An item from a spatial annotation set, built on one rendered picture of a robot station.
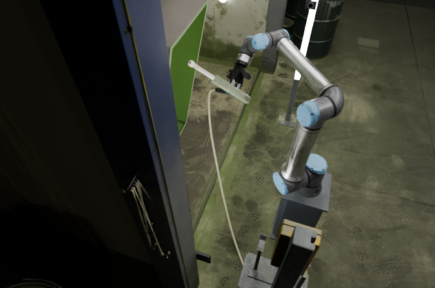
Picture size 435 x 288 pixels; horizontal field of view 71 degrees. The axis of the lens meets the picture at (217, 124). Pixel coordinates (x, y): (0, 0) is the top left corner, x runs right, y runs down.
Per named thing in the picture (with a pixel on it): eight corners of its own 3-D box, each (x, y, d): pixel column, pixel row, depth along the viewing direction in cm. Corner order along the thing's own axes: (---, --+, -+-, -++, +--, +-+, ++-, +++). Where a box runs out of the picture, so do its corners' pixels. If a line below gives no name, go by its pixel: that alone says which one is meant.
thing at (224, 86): (230, 94, 205) (254, 98, 187) (228, 100, 204) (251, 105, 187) (173, 58, 175) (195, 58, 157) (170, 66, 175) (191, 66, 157)
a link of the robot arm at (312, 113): (305, 191, 195) (342, 108, 139) (281, 200, 190) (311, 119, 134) (291, 172, 204) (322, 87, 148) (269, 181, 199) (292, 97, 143)
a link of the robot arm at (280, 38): (359, 100, 143) (283, 22, 181) (338, 107, 140) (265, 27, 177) (350, 116, 152) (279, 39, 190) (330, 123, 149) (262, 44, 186)
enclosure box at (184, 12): (117, 159, 239) (104, 24, 150) (151, 109, 279) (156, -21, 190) (158, 175, 237) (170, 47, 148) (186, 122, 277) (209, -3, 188)
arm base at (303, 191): (322, 178, 213) (326, 169, 206) (320, 200, 201) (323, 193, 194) (295, 171, 218) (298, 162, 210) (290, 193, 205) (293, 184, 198)
